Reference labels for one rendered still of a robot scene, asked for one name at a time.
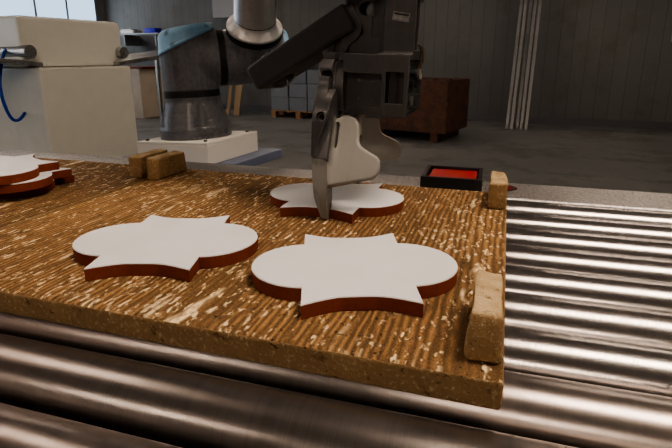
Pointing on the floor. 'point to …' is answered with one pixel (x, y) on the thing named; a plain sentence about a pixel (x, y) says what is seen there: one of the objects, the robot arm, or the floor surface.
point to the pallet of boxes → (296, 95)
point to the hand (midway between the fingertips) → (335, 196)
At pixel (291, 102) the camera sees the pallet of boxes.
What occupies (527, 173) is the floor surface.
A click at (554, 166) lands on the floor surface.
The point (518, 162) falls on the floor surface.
